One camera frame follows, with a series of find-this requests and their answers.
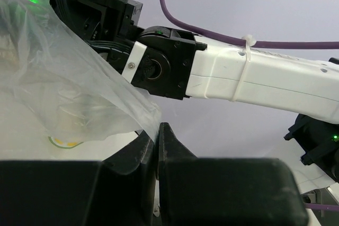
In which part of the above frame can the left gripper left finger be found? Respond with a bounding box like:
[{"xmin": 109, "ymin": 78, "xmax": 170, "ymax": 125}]
[{"xmin": 1, "ymin": 133, "xmax": 156, "ymax": 225}]

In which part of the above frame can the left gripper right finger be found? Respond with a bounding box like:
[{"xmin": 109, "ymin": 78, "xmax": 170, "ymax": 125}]
[{"xmin": 158, "ymin": 123, "xmax": 309, "ymax": 225}]

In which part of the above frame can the clear plastic bag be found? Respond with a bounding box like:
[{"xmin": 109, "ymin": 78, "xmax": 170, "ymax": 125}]
[{"xmin": 1, "ymin": 0, "xmax": 161, "ymax": 160}]

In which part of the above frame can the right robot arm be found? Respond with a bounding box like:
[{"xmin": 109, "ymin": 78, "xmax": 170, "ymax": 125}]
[{"xmin": 51, "ymin": 0, "xmax": 338, "ymax": 181}]

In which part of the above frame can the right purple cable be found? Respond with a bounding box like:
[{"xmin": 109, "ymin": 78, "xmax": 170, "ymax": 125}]
[{"xmin": 158, "ymin": 0, "xmax": 339, "ymax": 50}]

